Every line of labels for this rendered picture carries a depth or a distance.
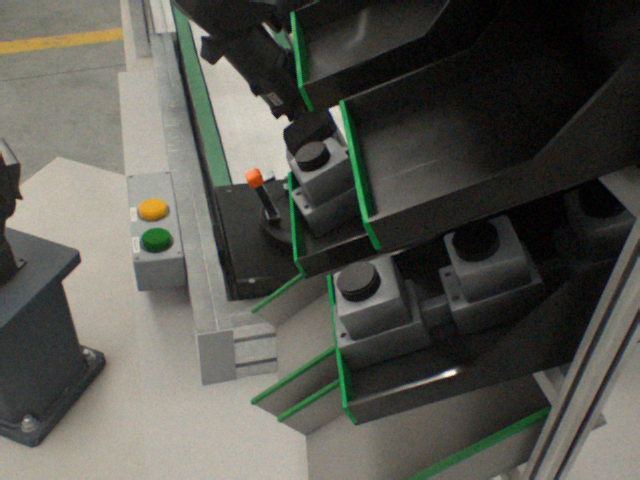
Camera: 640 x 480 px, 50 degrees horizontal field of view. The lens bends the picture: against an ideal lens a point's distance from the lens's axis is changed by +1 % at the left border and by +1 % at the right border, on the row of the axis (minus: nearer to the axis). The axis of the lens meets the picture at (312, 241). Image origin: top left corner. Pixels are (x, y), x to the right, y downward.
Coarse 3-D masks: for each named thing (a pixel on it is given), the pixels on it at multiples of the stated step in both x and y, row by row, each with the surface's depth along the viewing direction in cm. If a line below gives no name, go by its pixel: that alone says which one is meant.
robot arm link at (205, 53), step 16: (272, 16) 76; (240, 32) 75; (256, 32) 75; (208, 48) 75; (224, 48) 75; (240, 48) 75; (256, 48) 76; (272, 48) 77; (240, 64) 77; (256, 64) 77; (272, 64) 78
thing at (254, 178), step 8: (256, 168) 90; (248, 176) 90; (256, 176) 89; (264, 176) 91; (272, 176) 90; (256, 184) 90; (256, 192) 91; (264, 192) 91; (264, 200) 92; (272, 208) 94
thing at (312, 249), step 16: (288, 176) 66; (304, 224) 63; (352, 224) 60; (304, 240) 61; (320, 240) 60; (336, 240) 59; (352, 240) 55; (368, 240) 56; (304, 256) 56; (320, 256) 56; (336, 256) 57; (352, 256) 57; (368, 256) 57; (304, 272) 57; (320, 272) 58
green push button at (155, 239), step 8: (144, 232) 95; (152, 232) 95; (160, 232) 95; (168, 232) 95; (144, 240) 94; (152, 240) 94; (160, 240) 94; (168, 240) 94; (152, 248) 93; (160, 248) 94
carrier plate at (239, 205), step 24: (216, 192) 103; (240, 192) 103; (240, 216) 99; (240, 240) 95; (264, 240) 95; (240, 264) 91; (264, 264) 91; (288, 264) 91; (240, 288) 88; (264, 288) 88
